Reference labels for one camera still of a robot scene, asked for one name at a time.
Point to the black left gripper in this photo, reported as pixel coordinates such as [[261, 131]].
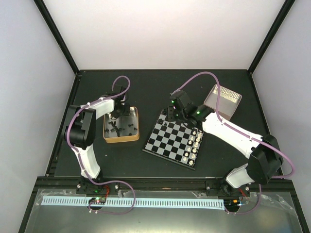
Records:
[[126, 113]]

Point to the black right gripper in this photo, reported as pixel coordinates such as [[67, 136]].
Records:
[[171, 117]]

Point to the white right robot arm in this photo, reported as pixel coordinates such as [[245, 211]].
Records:
[[260, 151]]

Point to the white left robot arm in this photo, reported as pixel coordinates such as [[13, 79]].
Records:
[[79, 132]]

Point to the yellow bear tin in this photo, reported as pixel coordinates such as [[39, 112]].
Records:
[[122, 129]]

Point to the black white chessboard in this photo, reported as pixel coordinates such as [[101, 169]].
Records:
[[170, 142]]

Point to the pink patterned tray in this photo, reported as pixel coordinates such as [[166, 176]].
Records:
[[228, 102]]

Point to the black corner frame post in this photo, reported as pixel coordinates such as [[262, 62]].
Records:
[[56, 33]]

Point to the black front mounting rail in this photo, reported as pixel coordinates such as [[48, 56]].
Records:
[[210, 186]]

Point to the light blue slotted rail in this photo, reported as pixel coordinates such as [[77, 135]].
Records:
[[138, 202]]

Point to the black right frame post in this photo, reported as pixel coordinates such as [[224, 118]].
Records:
[[283, 12]]

